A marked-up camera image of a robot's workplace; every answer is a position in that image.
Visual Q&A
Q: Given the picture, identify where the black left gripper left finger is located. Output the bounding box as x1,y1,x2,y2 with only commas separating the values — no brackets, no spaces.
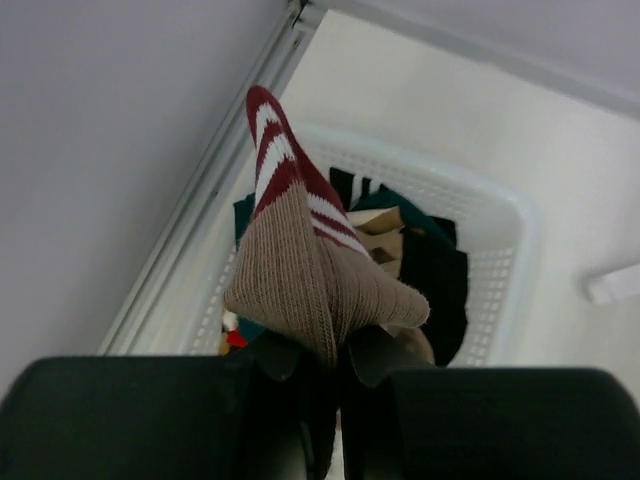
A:
1,336,336,479

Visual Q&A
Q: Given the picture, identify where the white drying rack stand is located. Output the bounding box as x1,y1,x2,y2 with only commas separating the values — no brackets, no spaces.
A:
585,264,640,305

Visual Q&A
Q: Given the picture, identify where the red white sock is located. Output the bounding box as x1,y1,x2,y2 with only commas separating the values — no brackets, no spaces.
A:
218,310,248,356

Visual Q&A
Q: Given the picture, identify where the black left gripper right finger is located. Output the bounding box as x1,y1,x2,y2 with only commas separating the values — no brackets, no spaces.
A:
339,327,639,479

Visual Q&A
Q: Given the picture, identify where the tan maroon striped sock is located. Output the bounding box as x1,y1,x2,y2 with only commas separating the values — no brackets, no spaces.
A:
223,85,430,367

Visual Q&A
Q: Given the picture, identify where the beige brown argyle sock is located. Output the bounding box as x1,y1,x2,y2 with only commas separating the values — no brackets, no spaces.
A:
347,206,435,365

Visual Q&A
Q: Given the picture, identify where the black socks pile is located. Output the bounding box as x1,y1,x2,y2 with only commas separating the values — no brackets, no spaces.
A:
329,167,469,367

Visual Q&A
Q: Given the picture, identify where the dark teal sock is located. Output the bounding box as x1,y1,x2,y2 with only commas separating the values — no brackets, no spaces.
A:
234,186,457,343

